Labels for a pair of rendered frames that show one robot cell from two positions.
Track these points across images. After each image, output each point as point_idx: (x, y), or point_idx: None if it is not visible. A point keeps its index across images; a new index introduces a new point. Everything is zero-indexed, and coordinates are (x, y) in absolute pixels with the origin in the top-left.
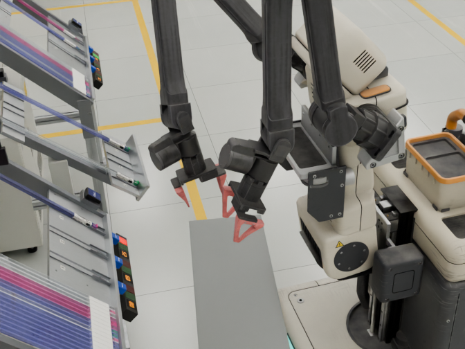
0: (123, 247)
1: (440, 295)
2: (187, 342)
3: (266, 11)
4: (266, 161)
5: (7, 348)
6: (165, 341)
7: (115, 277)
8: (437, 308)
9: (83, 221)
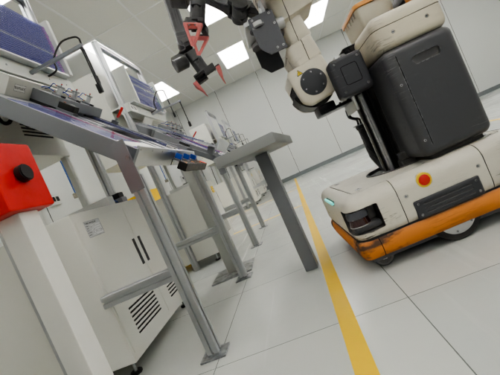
0: (200, 161)
1: (384, 68)
2: (286, 257)
3: None
4: None
5: (53, 120)
6: (274, 260)
7: (174, 149)
8: (390, 82)
9: (172, 147)
